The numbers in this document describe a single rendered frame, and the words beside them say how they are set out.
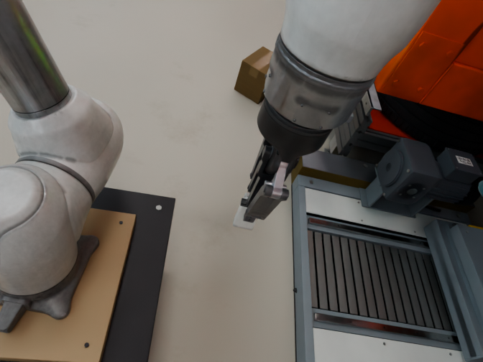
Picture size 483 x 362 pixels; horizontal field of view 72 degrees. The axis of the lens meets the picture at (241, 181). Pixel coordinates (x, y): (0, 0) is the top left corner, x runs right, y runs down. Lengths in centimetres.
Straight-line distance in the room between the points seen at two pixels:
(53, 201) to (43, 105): 17
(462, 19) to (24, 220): 113
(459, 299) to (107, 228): 116
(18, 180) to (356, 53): 51
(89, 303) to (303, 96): 63
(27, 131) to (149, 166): 76
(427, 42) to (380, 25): 92
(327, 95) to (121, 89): 149
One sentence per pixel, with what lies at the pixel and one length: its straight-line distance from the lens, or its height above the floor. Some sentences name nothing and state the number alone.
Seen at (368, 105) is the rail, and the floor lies 38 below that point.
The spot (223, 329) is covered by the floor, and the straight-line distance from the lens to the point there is 113.
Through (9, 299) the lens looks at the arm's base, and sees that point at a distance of 78.
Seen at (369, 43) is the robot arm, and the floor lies 98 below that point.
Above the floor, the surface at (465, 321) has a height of 14.
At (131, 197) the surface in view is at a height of 30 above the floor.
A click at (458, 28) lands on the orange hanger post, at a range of 118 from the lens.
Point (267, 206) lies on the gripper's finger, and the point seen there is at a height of 77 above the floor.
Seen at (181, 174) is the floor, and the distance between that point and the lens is 137.
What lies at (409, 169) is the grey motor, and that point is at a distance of 124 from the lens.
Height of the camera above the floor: 107
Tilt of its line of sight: 50 degrees down
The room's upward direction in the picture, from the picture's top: 23 degrees clockwise
